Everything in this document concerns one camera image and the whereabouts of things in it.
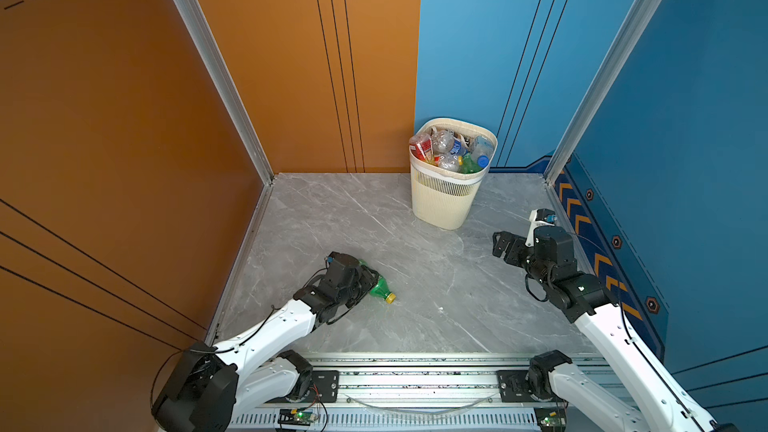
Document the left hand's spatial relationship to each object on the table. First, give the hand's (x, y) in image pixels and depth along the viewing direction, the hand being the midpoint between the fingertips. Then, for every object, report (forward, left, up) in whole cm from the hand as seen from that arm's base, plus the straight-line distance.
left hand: (378, 276), depth 84 cm
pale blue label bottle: (+28, -29, +23) cm, 47 cm away
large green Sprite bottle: (-4, -1, 0) cm, 4 cm away
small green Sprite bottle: (+27, -27, +18) cm, 42 cm away
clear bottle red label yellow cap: (+25, -19, +22) cm, 38 cm away
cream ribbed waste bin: (+20, -20, +10) cm, 30 cm away
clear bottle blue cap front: (+33, -19, +22) cm, 44 cm away
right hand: (+4, -33, +14) cm, 36 cm away
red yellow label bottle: (+27, -12, +25) cm, 39 cm away
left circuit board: (-32, +19, -9) cm, 38 cm away
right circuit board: (-31, -43, -9) cm, 54 cm away
